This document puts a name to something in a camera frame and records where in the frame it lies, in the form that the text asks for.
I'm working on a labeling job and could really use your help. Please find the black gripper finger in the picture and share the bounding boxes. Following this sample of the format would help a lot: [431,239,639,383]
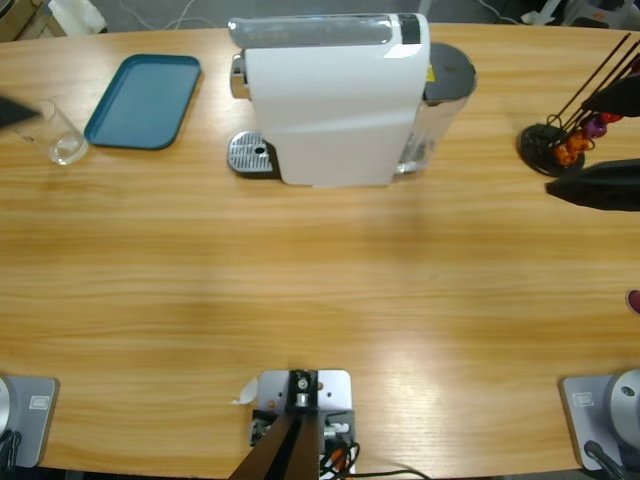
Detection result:
[0,94,42,130]
[544,158,640,212]
[583,74,640,120]

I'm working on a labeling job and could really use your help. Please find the clear drinking glass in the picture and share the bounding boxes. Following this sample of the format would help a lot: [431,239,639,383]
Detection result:
[13,98,90,167]

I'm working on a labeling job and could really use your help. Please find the white capsule coffee machine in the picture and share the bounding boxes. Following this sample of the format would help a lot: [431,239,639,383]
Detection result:
[227,12,432,190]

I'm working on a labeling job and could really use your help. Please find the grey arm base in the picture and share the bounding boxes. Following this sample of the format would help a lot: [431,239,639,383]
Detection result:
[0,374,60,469]
[558,368,640,471]

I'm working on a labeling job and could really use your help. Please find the black capsule rack stand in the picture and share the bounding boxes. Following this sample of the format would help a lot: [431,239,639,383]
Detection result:
[517,32,640,179]

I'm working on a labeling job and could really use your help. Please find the grey stool with orange mark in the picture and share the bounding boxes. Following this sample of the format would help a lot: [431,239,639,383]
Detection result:
[562,0,640,29]

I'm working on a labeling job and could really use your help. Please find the wooden crate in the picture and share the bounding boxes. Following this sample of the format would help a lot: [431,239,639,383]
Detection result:
[0,0,69,42]

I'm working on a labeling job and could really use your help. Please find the teal plastic tray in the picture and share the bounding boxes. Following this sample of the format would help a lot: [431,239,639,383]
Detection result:
[83,53,202,151]

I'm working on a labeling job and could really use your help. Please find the clear water tank black lid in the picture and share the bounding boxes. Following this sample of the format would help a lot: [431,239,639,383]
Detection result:
[397,42,479,176]

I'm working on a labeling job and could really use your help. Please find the white tape scrap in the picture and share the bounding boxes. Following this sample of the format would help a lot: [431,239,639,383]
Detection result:
[229,377,260,406]

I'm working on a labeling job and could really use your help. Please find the white floor cable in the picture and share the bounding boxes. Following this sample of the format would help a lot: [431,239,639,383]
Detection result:
[117,0,224,32]

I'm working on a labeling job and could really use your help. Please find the black base cable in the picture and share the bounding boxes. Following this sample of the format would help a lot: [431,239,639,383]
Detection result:
[583,440,626,480]
[0,430,24,469]

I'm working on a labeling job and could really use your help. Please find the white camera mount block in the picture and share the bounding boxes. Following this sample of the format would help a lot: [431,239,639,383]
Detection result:
[252,368,357,476]

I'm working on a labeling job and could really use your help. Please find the black power cable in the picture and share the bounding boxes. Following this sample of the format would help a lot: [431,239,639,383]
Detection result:
[349,467,432,480]

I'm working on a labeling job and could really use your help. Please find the orange black wire bundle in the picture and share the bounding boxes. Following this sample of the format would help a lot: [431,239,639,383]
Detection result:
[318,439,361,480]

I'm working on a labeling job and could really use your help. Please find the dark camera post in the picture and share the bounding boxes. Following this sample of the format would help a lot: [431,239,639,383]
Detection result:
[229,369,321,480]

